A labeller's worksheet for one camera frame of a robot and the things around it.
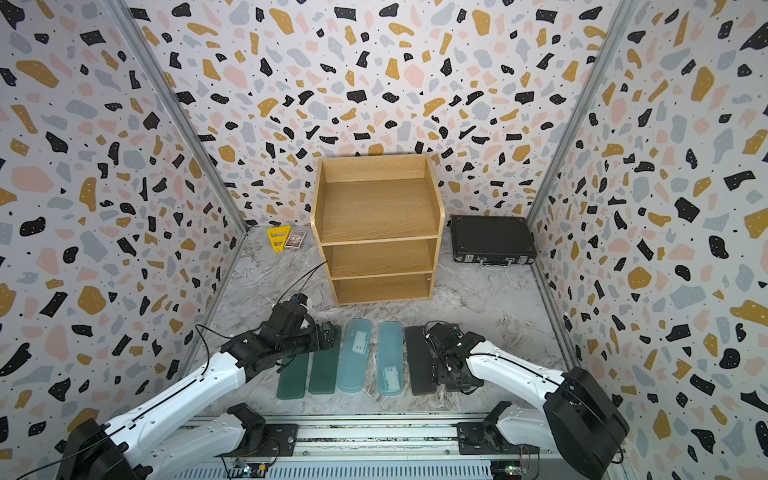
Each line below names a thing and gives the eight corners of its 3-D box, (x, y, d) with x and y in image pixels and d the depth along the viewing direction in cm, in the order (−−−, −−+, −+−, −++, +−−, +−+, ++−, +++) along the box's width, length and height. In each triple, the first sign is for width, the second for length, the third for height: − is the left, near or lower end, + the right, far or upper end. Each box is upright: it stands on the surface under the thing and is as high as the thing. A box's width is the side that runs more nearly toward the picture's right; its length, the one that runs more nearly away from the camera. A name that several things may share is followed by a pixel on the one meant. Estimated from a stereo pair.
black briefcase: (455, 267, 113) (458, 255, 108) (449, 225, 128) (451, 213, 122) (533, 267, 113) (540, 256, 108) (518, 225, 128) (523, 213, 123)
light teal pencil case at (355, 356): (336, 392, 84) (335, 390, 82) (346, 322, 98) (345, 319, 96) (367, 392, 84) (367, 390, 82) (373, 322, 98) (372, 319, 96)
